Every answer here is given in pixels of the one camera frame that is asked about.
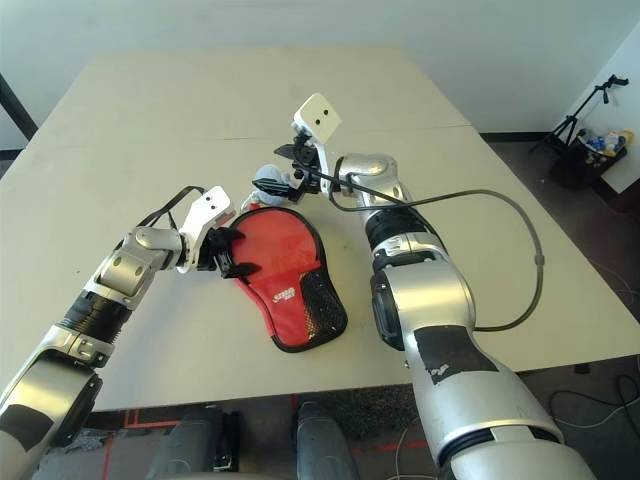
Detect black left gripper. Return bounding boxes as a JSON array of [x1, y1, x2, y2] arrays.
[[198, 225, 259, 279]]

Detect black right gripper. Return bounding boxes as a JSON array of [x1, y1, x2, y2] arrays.
[[252, 132, 322, 202]]

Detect grey plush zipper charm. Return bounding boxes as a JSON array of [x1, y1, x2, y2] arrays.
[[242, 163, 296, 210]]

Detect red and black paddle case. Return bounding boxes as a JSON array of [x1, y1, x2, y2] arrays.
[[222, 207, 350, 355]]

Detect grey robot left leg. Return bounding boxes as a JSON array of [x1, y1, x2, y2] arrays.
[[147, 402, 241, 476]]

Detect grey robot leg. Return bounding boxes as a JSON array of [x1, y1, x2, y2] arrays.
[[294, 399, 361, 480], [147, 402, 241, 476]]

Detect grey robot right leg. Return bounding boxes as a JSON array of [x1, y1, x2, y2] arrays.
[[294, 399, 361, 480]]

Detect black bin with bottles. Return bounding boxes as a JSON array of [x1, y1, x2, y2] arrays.
[[548, 127, 630, 190]]

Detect black tripod stand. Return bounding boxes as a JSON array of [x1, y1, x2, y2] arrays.
[[528, 73, 632, 156]]

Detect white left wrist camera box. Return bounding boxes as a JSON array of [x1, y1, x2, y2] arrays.
[[177, 185, 235, 275]]

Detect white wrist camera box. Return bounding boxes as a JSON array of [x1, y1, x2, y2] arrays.
[[291, 93, 344, 196], [177, 185, 235, 275]]

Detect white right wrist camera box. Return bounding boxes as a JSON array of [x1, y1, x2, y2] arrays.
[[291, 93, 344, 196]]

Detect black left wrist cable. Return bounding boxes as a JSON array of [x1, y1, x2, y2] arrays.
[[137, 185, 206, 231]]

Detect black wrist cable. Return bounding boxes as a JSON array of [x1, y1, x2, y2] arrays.
[[137, 185, 206, 231], [304, 167, 546, 334]]

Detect white floor cable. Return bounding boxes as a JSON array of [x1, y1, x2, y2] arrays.
[[392, 419, 421, 480]]

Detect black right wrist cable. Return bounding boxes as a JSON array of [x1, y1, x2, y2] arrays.
[[304, 167, 546, 334]]

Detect black floor cable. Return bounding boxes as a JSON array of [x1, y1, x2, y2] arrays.
[[549, 372, 640, 429]]

